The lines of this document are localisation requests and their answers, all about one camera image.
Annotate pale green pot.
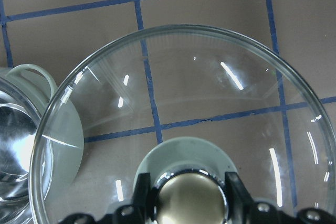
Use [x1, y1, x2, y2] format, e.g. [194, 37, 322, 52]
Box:
[1, 64, 83, 223]

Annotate glass pot lid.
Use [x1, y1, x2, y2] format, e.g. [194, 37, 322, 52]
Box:
[29, 25, 335, 223]

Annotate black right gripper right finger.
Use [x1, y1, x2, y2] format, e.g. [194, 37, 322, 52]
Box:
[225, 172, 254, 223]

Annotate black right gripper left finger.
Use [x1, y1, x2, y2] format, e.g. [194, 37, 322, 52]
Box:
[132, 173, 158, 223]

